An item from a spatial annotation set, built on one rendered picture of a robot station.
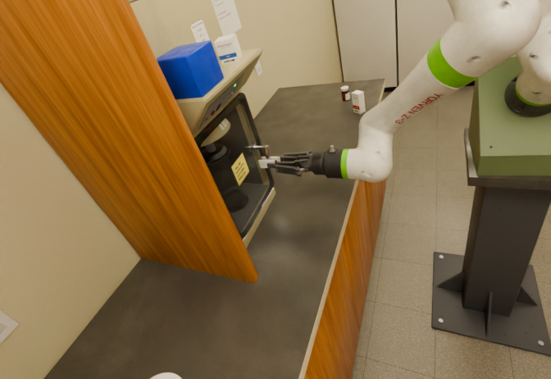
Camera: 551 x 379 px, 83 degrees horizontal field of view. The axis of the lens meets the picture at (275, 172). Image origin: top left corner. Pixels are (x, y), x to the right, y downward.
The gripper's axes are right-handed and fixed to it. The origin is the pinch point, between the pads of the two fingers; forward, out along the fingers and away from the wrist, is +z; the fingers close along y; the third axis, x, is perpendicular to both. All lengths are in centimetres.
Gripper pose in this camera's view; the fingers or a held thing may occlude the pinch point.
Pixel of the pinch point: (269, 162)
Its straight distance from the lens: 108.1
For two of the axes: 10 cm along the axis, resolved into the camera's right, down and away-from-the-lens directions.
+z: -9.0, -0.3, 4.4
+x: 2.1, 8.5, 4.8
